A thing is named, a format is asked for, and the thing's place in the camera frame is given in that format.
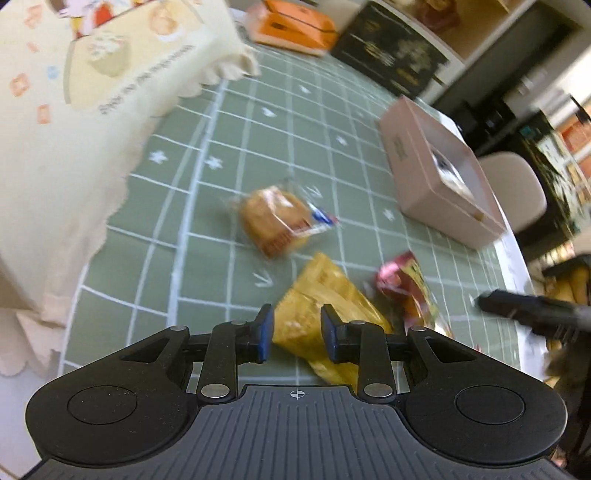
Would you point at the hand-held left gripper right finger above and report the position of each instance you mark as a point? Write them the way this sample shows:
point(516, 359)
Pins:
point(330, 337)

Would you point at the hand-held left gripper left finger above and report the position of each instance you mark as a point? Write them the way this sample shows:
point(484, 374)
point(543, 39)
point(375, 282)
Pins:
point(265, 333)

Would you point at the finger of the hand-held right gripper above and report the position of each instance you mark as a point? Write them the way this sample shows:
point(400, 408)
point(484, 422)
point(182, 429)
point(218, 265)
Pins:
point(517, 304)

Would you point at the yellow snack packet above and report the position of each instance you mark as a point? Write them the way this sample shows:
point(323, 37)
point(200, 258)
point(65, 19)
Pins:
point(318, 290)

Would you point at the pink foil snack packet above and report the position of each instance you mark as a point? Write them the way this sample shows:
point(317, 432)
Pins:
point(406, 281)

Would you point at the pink gift box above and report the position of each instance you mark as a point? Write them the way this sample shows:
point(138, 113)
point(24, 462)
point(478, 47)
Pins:
point(415, 175)

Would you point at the white printed tablecloth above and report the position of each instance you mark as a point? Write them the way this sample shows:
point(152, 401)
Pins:
point(512, 277)

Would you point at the cake in clear wrapper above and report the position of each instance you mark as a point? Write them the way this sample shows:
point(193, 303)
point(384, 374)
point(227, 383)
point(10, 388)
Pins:
point(272, 217)

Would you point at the beige chair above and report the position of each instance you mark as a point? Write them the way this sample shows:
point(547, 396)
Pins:
point(512, 184)

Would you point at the black display shelf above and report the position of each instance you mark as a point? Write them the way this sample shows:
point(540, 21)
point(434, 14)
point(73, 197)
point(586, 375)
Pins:
point(558, 175)

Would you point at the green grid tablecloth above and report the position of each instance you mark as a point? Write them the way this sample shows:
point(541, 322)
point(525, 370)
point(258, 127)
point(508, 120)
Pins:
point(231, 138)

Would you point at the cream printed cloth bag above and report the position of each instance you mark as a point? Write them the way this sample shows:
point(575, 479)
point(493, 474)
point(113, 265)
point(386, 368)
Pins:
point(69, 161)

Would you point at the white and wood sideboard cabinet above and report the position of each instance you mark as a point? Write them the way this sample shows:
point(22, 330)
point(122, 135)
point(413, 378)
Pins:
point(489, 23)

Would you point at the black patterned box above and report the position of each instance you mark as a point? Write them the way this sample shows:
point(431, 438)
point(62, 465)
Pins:
point(388, 46)

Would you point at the orange box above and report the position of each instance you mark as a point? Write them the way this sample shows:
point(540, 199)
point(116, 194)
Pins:
point(295, 27)

